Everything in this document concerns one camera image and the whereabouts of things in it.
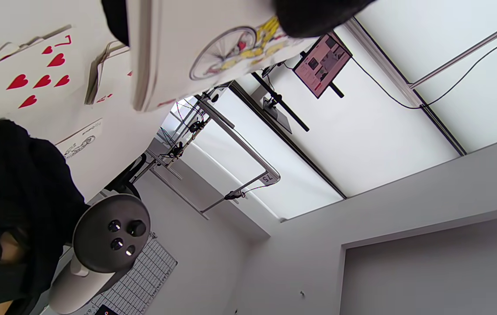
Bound joker playing card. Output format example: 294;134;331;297
54;118;103;160

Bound black cables on frame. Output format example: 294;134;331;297
160;98;209;160

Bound grey right hand controller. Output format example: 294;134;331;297
49;194;151;314

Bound deck of playing cards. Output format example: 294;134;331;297
127;0;319;112

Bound black hanging cable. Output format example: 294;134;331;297
351;28;497;110

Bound aluminium rig frame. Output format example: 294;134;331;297
410;13;497;89

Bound person's left hand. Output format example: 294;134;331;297
101;0;378;46

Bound pile of diamonds cards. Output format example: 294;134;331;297
84;42;133;105

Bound white grid calibration board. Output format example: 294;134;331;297
84;234;178;315

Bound computer monitor on stand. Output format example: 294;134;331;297
293;33;353;99

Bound aluminium frame with tag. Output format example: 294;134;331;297
148;98;282;215

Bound person's right hand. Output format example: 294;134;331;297
0;119;88;307

